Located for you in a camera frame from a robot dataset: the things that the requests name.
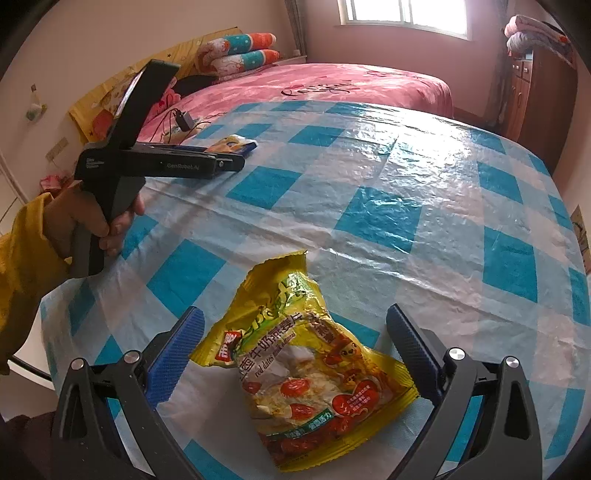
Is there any yellow wooden headboard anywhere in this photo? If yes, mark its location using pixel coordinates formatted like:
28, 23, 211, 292
68, 27, 241, 144

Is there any wall poster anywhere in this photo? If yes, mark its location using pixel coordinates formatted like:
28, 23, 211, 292
570, 204, 591, 274

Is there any small wall hanging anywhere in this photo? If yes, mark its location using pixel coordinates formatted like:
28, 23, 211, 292
24, 84, 48, 121

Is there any small yellow blue snack packet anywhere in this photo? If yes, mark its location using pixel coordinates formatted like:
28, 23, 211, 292
205, 135, 258, 158

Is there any person's left forearm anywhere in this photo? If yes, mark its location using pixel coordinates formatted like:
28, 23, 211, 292
0, 191, 75, 377

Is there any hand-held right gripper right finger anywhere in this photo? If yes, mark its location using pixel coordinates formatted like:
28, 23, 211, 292
386, 303, 544, 480

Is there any pink folded blanket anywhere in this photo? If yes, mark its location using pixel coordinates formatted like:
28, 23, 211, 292
154, 88, 182, 116

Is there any cartoon print pillow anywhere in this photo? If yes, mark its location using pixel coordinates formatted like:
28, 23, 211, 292
198, 32, 278, 61
210, 48, 281, 84

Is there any window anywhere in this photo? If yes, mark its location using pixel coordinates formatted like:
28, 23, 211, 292
338, 0, 471, 40

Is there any person's left hand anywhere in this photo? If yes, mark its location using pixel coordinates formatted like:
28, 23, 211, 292
44, 181, 147, 259

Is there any stack of folded blankets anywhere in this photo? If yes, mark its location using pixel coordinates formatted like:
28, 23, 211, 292
503, 14, 578, 69

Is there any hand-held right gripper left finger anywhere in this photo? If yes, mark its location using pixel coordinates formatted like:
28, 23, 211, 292
50, 305, 206, 480

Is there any blue white checked tablecloth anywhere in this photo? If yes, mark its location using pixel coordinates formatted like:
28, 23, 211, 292
39, 100, 591, 480

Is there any grey patterned curtain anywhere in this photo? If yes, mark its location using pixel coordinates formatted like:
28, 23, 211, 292
485, 41, 513, 130

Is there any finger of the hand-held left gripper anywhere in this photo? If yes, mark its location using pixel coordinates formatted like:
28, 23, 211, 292
215, 154, 246, 173
134, 143, 220, 158

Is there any bed with pink bedspread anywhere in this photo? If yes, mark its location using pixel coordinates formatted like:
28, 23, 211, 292
134, 62, 455, 144

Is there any white power strip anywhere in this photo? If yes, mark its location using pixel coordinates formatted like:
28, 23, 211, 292
164, 124, 206, 141

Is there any brown wooden cabinet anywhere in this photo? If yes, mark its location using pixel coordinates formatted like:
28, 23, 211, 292
501, 48, 581, 172

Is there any dark cloth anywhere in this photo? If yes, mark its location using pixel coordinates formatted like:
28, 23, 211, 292
172, 74, 219, 99

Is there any yellow green snack bag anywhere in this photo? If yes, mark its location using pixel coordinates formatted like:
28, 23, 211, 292
189, 249, 419, 474

